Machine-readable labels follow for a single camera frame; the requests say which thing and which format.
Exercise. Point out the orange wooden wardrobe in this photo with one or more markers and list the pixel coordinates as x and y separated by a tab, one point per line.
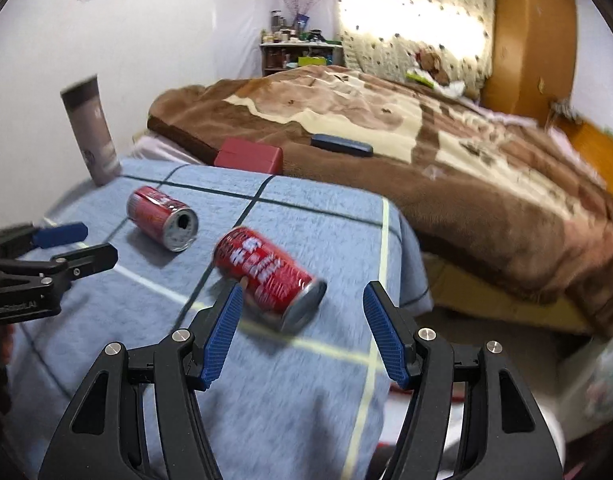
534	55

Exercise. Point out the red gift box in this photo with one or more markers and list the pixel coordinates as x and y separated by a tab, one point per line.
241	154

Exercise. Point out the white round trash bin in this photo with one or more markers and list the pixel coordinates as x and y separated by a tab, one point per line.
555	430

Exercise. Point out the dark blue glasses case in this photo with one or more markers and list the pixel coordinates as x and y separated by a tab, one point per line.
335	144

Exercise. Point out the brown teddy bear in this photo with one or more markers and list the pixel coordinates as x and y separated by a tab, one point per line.
431	63

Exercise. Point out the brown patterned blanket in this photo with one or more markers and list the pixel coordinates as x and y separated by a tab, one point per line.
500	201

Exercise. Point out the patterned window curtain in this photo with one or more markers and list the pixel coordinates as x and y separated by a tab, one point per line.
382	37

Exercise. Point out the cluttered white shelf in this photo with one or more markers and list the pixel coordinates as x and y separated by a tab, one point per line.
286	46

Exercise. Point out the grey thermos flask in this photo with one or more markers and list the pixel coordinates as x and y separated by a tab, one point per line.
88	121

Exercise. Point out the red milk can with cartoon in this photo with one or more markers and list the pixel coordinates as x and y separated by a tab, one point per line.
283	294

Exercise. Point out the red drink can top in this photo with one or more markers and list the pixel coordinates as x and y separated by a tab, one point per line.
171	223

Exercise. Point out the blue checked table cloth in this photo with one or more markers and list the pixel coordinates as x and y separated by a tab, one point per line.
302	406

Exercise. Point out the wooden bed headboard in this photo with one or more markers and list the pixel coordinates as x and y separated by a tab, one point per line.
595	146

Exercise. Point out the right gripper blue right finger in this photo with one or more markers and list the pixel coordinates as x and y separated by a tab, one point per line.
396	334

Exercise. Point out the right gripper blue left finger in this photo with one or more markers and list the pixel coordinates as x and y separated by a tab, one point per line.
213	330

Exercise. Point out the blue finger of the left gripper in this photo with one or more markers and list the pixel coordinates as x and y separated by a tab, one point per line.
87	261
65	234

